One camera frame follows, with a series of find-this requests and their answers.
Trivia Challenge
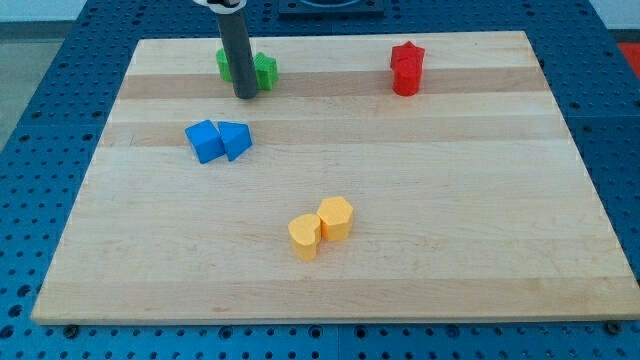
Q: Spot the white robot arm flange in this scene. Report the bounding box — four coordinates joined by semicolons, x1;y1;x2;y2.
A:
193;0;247;14

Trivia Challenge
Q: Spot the wooden board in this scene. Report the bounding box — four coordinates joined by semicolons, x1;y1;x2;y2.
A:
32;31;639;325

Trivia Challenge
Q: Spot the yellow hexagon block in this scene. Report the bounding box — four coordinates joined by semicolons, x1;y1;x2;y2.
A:
316;196;354;242

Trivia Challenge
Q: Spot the yellow heart block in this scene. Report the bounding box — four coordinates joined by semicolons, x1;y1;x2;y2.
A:
288;214;322;261

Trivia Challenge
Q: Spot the blue triangular block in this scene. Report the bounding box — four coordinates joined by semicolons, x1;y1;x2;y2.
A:
218;121;253;162

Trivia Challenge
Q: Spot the blue cube block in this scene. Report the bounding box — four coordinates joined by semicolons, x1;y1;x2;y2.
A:
184;120;226;164

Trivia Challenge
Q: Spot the green star block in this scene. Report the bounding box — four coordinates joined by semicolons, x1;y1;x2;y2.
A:
254;52;279;90

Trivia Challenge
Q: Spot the red star block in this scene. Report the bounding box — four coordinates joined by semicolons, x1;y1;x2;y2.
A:
390;41;426;69

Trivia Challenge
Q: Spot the green block behind pusher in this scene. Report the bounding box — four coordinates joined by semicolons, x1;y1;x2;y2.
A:
215;48;233;82

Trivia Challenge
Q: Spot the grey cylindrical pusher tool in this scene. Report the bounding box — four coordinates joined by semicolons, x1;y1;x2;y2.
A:
216;2;258;99

